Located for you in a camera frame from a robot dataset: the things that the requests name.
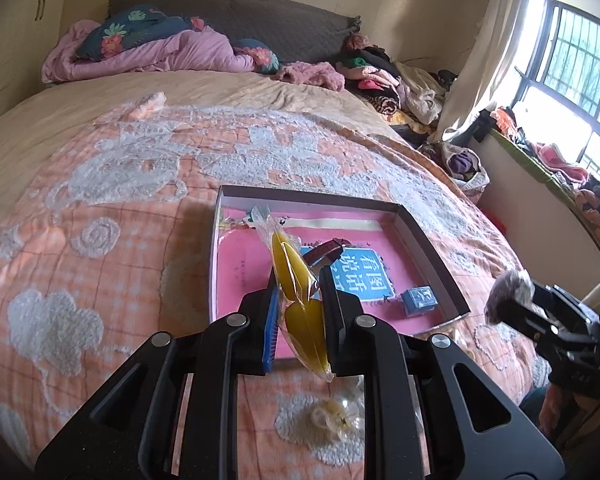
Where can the cream wardrobe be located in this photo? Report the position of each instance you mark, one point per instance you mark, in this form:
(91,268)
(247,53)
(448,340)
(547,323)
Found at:
(15,15)

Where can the purple duvet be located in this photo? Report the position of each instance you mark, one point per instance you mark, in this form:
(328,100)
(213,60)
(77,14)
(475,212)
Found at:
(190,52)

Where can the small black object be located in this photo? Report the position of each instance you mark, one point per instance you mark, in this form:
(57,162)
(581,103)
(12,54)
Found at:
(484,127)

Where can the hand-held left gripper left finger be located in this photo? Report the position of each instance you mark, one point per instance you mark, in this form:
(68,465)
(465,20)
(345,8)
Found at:
(271,332)

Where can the small blue box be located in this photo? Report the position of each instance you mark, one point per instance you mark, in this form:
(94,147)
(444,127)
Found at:
(419,301)

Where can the pink picture book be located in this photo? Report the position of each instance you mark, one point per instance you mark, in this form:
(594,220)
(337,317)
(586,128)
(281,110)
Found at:
(245,270)

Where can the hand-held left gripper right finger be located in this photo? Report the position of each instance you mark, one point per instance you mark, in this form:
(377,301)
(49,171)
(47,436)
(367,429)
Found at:
(332,332)

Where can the cream curtain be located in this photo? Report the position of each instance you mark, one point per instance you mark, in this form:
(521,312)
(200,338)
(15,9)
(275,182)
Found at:
(490,45)

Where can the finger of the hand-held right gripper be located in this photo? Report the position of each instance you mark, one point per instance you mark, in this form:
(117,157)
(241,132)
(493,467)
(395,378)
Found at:
(560,300)
(525,320)

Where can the barred window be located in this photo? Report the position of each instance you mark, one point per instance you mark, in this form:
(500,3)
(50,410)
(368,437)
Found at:
(575,45)

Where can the grey quilted headboard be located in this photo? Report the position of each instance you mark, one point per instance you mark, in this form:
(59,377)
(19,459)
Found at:
(290,25)

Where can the clothes on windowsill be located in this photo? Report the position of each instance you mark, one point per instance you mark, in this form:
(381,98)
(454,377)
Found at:
(560,165)

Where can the orange patterned blanket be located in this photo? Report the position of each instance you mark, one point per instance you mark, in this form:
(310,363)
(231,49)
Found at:
(130,220)

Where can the shallow cardboard box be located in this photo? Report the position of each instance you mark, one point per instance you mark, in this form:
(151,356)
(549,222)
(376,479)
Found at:
(430,240)

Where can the beige bed sheet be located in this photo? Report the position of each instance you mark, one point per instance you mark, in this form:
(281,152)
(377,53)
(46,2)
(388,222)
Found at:
(230,89)

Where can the pile of clothes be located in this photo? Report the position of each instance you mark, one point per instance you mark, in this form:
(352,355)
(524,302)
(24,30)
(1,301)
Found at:
(380,80)

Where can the bag of clothes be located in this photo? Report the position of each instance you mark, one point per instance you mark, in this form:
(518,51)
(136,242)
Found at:
(462,170)

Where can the beaded jewelry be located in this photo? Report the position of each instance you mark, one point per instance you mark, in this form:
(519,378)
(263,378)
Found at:
(337,417)

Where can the pink fluffy garment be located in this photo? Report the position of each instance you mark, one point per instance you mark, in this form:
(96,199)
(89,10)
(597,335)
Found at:
(310,75)

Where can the yellow bangles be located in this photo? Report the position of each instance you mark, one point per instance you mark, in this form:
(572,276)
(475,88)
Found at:
(300,320)

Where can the small dark floral pillow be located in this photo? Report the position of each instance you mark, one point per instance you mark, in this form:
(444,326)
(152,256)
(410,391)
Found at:
(262,55)

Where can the large dark floral pillow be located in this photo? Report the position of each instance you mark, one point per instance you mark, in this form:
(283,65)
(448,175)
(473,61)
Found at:
(130,30)

